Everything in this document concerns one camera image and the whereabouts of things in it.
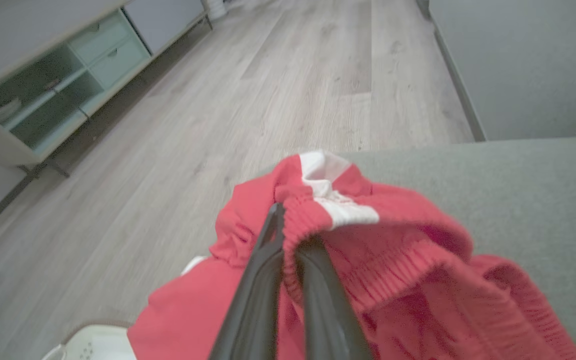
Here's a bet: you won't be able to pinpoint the grey and yellow sofa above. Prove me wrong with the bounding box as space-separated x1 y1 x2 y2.
263 136 576 360

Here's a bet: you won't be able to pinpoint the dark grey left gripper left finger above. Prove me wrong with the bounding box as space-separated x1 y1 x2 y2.
208 202 286 360

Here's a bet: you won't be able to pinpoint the white laundry basket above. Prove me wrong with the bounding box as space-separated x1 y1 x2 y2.
42 324 138 360

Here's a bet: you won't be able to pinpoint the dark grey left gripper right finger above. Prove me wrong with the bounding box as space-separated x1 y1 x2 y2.
294 238 374 360

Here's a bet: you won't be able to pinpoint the white ribbed plant pot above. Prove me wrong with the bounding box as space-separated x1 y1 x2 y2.
202 0 228 21

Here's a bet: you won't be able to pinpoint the red shorts with white trim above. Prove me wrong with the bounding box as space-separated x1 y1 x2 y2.
127 150 576 360

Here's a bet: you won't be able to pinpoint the pale green TV cabinet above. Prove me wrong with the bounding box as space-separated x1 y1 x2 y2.
0 0 214 178

